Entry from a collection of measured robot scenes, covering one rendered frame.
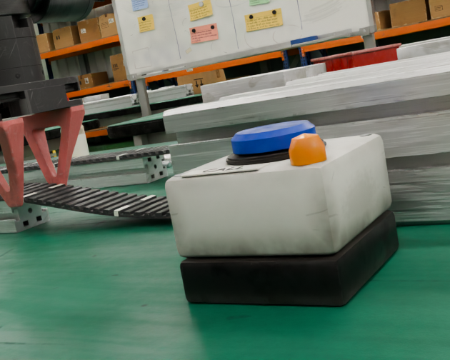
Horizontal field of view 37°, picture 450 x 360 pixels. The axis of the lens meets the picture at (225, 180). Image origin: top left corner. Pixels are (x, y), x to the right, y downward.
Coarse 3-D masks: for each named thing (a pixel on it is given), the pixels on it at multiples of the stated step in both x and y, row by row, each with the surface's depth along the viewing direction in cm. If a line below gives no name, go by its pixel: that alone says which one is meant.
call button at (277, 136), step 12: (240, 132) 32; (252, 132) 31; (264, 132) 30; (276, 132) 30; (288, 132) 30; (300, 132) 30; (312, 132) 31; (240, 144) 31; (252, 144) 30; (264, 144) 30; (276, 144) 30; (288, 144) 30
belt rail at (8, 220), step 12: (0, 204) 59; (24, 204) 60; (36, 204) 61; (0, 216) 61; (12, 216) 60; (24, 216) 60; (36, 216) 62; (48, 216) 62; (0, 228) 60; (12, 228) 59; (24, 228) 60
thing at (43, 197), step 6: (66, 186) 60; (72, 186) 61; (78, 186) 60; (48, 192) 59; (54, 192) 59; (60, 192) 58; (66, 192) 59; (30, 198) 57; (36, 198) 57; (42, 198) 57; (48, 198) 57; (42, 204) 56
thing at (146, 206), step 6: (156, 198) 56; (162, 198) 56; (144, 204) 54; (150, 204) 54; (156, 204) 53; (162, 204) 54; (126, 210) 52; (132, 210) 52; (138, 210) 53; (144, 210) 52; (126, 216) 52; (132, 216) 52; (138, 216) 51
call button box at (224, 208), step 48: (336, 144) 32; (192, 192) 30; (240, 192) 29; (288, 192) 28; (336, 192) 28; (384, 192) 33; (192, 240) 31; (240, 240) 29; (288, 240) 28; (336, 240) 28; (384, 240) 32; (192, 288) 31; (240, 288) 30; (288, 288) 29; (336, 288) 28
